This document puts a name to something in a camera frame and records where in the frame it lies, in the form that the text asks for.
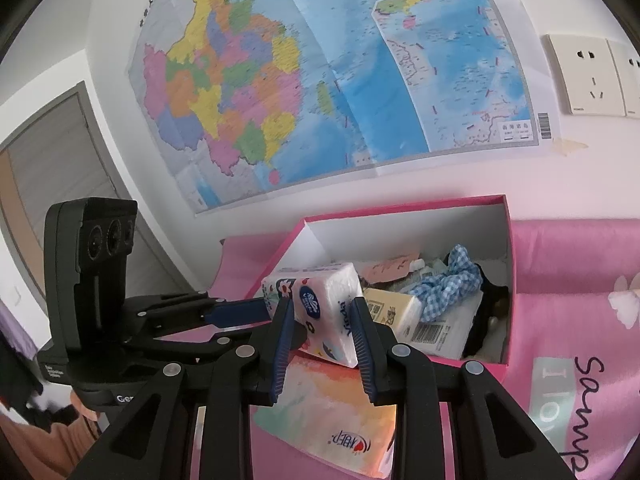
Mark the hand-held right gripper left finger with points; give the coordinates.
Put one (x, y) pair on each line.
(280, 355)

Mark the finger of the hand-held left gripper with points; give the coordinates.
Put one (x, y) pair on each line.
(210, 344)
(235, 312)

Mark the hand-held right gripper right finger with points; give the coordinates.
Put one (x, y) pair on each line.
(362, 355)

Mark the beige pocket tissue pack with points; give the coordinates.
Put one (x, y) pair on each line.
(395, 310)

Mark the floral pocket tissue pack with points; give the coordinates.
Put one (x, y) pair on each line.
(320, 300)

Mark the white printed packet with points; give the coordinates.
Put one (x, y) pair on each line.
(445, 335)

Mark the blue gingham scrunchie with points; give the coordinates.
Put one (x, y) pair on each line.
(450, 280)

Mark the black scrunchie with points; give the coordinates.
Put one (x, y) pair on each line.
(482, 330)

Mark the pink cardboard box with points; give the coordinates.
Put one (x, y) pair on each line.
(400, 230)

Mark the pastel tissue box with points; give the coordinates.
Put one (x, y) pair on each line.
(325, 410)

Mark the purple cloth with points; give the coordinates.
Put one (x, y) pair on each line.
(12, 325)

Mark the dark cloth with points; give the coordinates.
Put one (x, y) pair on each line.
(50, 407)

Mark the grey door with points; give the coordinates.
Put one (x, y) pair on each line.
(50, 160)

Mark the person's brown clothing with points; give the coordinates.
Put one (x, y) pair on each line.
(40, 450)

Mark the pink flowered bedsheet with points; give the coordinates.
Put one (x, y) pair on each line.
(550, 335)

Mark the colourful wall map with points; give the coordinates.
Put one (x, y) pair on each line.
(350, 85)

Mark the white wall socket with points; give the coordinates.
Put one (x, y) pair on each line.
(585, 75)
(631, 80)

